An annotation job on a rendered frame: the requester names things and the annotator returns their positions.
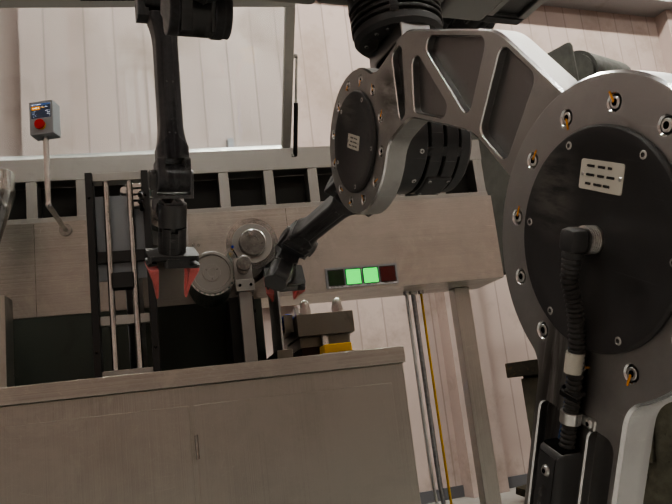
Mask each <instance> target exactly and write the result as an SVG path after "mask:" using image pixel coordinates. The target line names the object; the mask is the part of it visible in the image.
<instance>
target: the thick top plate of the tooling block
mask: <svg viewBox="0 0 672 504"><path fill-rule="evenodd" d="M293 326H294V332H292V333H291V336H289V337H286V338H285V340H284V349H287V347H289V346H290V345H291V344H293V343H294V342H295V341H297V340H298V339H300V338H309V337H319V336H321V335H328V336H329V335H339V334H350V333H352V332H354V331H355V327H354V319H353V310H347V311H336V312H325V313H314V314H303V315H296V316H295V317H294V319H293Z"/></svg>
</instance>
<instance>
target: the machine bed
mask: <svg viewBox="0 0 672 504"><path fill-rule="evenodd" d="M403 362H406V358H405V351H404V346H396V347H386V348H376V349H367V350H357V351H347V352H338V353H328V354H319V355H309V356H299V357H290V358H280V359H271V360H261V361H251V362H242V363H232V364H223V365H213V366H203V367H194V368H184V369H175V370H165V371H155V372H146V373H136V374H127V375H117V376H107V377H98V378H88V379H78V380H69V381H59V382H50V383H40V384H30V385H21V386H11V387H2V388H0V407H2V406H11V405H20V404H29V403H39V402H48V401H57V400H66V399H75V398H84V397H94V396H103V395H112V394H121V393H130V392H139V391H149V390H158V389H167V388H176V387H185V386H194V385H203V384H213V383H222V382H231V381H240V380H249V379H258V378H268V377H277V376H286V375H295V374H304V373H313V372H323V371H332V370H341V369H350V368H359V367H368V366H378V365H387V364H396V363H403Z"/></svg>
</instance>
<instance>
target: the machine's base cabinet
mask: <svg viewBox="0 0 672 504"><path fill-rule="evenodd" d="M0 504H421V498H420V491H419V483H418V476H417V468H416V460H415V453H414V445H413V438H412V430H411V423H410V415H409V407H408V400H407V392H406V385H405V377H404V370H403V363H396V364H387V365H378V366H368V367H359V368H350V369H341V370H332V371H323V372H313V373H304V374H295V375H286V376H277V377H268V378H258V379H249V380H240V381H231V382H222V383H213V384H203V385H194V386H185V387H176V388H167V389H158V390H149V391H139V392H130V393H121V394H112V395H103V396H94V397H84V398H75V399H66V400H57V401H48V402H39V403H29V404H20V405H11V406H2V407H0Z"/></svg>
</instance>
